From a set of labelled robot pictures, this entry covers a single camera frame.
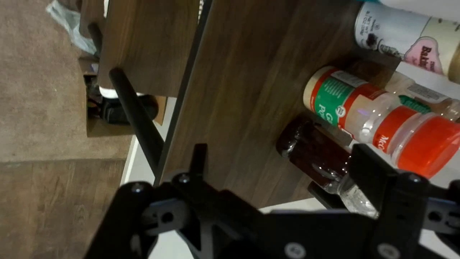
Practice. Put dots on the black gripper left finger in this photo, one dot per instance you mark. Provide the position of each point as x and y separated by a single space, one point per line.
124 221

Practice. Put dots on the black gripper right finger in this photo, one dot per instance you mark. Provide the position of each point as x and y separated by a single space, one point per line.
407 211

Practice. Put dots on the dark brown sauce bottle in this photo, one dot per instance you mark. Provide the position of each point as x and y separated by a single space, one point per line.
311 152

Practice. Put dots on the dark wooden shelf unit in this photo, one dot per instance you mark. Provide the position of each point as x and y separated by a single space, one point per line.
249 96

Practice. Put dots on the red lid spice shaker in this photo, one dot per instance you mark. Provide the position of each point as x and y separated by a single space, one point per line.
374 116

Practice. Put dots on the spice jar green cap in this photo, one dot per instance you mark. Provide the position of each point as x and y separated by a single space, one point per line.
421 92

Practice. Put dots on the white plastic bag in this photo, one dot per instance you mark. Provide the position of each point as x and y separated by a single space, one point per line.
72 27

